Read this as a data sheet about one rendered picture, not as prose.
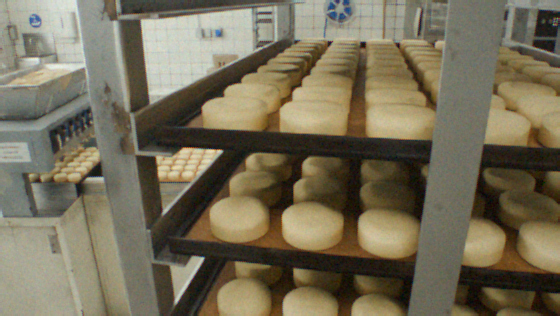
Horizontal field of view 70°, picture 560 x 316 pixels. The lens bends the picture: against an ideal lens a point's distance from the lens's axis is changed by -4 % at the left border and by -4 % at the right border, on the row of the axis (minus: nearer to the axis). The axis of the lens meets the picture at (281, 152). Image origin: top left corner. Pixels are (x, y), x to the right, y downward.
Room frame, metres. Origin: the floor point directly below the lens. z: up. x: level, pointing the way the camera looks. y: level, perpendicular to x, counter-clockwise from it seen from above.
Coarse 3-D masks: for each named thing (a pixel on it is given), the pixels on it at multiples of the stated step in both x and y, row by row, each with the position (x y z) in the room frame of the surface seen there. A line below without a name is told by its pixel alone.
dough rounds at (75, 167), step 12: (72, 156) 1.73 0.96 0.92; (84, 156) 1.73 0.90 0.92; (96, 156) 1.73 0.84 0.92; (60, 168) 1.60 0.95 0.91; (72, 168) 1.58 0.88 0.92; (84, 168) 1.58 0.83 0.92; (36, 180) 1.49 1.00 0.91; (48, 180) 1.49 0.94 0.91; (60, 180) 1.49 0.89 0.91; (72, 180) 1.49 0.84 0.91
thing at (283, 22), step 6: (276, 6) 0.87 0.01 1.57; (282, 6) 0.87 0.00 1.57; (288, 6) 0.86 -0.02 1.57; (276, 12) 0.87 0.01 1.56; (282, 12) 0.87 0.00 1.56; (288, 12) 0.86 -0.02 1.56; (276, 18) 0.87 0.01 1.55; (282, 18) 0.87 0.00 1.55; (288, 18) 0.86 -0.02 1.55; (276, 24) 0.87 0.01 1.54; (282, 24) 0.87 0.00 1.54; (288, 24) 0.86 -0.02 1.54; (276, 30) 0.87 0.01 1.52; (282, 30) 0.87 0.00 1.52; (288, 30) 0.86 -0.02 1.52; (276, 36) 0.87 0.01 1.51; (282, 36) 0.87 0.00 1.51
